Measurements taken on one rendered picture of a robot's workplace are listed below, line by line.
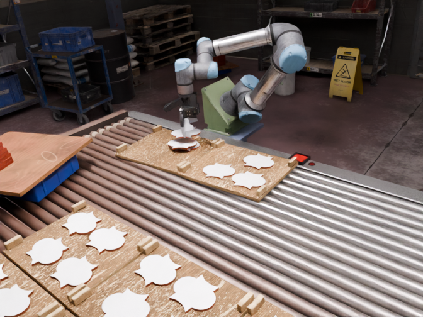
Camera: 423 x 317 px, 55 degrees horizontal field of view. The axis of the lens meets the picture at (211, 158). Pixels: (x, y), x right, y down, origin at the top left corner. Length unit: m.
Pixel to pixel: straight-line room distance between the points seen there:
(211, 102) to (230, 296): 1.30
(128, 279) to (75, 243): 0.29
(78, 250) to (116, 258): 0.15
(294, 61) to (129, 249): 1.02
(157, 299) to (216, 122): 1.29
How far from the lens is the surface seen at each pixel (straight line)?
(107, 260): 1.42
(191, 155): 1.96
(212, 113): 2.30
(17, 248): 1.61
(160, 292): 1.26
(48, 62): 6.48
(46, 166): 1.87
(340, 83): 5.30
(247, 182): 1.69
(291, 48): 1.82
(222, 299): 1.22
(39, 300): 1.37
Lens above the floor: 1.83
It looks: 28 degrees down
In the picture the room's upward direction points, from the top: 5 degrees counter-clockwise
